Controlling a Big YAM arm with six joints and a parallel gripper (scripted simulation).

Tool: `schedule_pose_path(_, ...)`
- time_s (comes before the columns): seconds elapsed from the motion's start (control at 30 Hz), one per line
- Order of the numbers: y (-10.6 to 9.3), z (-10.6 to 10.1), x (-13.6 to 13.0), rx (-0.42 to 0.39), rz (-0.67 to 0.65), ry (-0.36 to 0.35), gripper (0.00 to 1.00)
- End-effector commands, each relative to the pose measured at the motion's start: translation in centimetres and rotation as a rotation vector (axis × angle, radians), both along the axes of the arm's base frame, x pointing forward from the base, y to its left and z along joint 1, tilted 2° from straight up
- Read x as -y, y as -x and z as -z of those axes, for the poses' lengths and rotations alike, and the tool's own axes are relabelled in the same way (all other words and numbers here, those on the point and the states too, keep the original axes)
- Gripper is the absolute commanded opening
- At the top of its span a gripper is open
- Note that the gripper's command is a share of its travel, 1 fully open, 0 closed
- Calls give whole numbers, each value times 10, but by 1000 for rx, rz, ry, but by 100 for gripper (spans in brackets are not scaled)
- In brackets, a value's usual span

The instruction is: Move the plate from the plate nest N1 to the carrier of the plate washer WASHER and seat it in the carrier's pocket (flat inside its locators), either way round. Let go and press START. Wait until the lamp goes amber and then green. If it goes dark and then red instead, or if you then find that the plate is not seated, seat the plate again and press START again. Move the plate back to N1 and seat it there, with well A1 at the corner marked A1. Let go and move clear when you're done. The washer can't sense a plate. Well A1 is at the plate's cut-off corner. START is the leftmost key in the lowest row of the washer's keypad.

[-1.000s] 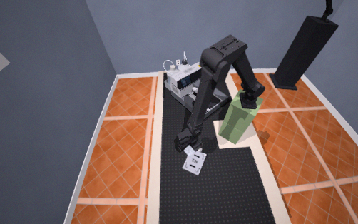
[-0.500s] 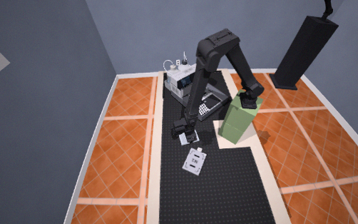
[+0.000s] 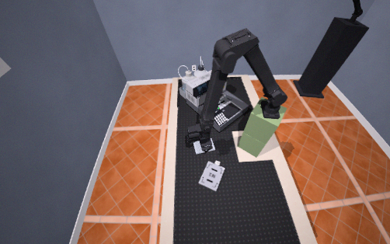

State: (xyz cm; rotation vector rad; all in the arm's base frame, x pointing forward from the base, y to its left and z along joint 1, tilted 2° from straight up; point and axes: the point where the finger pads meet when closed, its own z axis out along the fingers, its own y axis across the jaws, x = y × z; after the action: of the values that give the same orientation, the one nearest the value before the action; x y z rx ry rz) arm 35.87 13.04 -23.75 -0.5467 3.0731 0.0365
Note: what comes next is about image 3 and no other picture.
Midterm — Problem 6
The white plastic bottle with cap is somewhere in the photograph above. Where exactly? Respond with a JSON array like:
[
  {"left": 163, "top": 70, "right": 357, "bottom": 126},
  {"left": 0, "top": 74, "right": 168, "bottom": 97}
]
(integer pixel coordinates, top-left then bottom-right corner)
[{"left": 182, "top": 71, "right": 196, "bottom": 93}]

